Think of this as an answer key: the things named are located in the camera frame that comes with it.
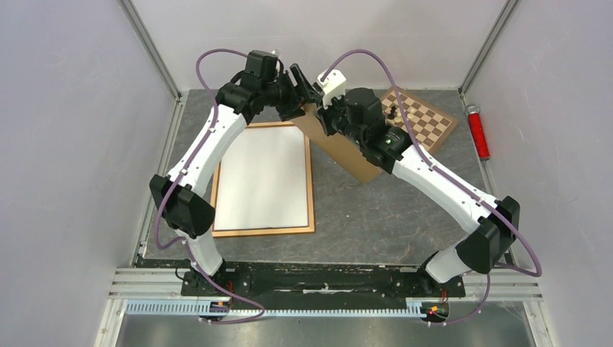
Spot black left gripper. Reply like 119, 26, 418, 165
262, 64, 320, 122

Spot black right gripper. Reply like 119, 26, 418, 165
316, 89, 366, 146

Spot brown backing board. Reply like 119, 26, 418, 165
292, 104, 382, 184

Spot landscape photo print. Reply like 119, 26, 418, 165
214, 125, 310, 232

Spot wooden picture frame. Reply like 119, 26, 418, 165
210, 121, 317, 239

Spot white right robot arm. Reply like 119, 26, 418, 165
315, 87, 520, 295

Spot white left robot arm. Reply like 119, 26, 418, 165
149, 50, 321, 295

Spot black chess piece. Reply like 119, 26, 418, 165
387, 106, 397, 120

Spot wooden chessboard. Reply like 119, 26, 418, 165
380, 87, 459, 155

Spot red cylinder tool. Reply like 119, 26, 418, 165
466, 104, 490, 161

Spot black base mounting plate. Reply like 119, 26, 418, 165
181, 262, 466, 312

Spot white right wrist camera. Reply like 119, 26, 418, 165
316, 69, 347, 108

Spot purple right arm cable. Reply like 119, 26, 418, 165
318, 48, 544, 327

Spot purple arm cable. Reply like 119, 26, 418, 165
318, 48, 544, 327
153, 48, 283, 325

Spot left corner aluminium post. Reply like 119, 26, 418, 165
118, 0, 182, 102

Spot corner aluminium post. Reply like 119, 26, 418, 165
118, 0, 182, 102
458, 0, 520, 96

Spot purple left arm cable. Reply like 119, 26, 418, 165
153, 48, 283, 325

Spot right corner aluminium post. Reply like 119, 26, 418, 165
458, 0, 520, 96

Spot aluminium table edge rail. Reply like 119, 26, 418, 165
109, 263, 543, 303

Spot white toothed cable rail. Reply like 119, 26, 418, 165
123, 299, 451, 318

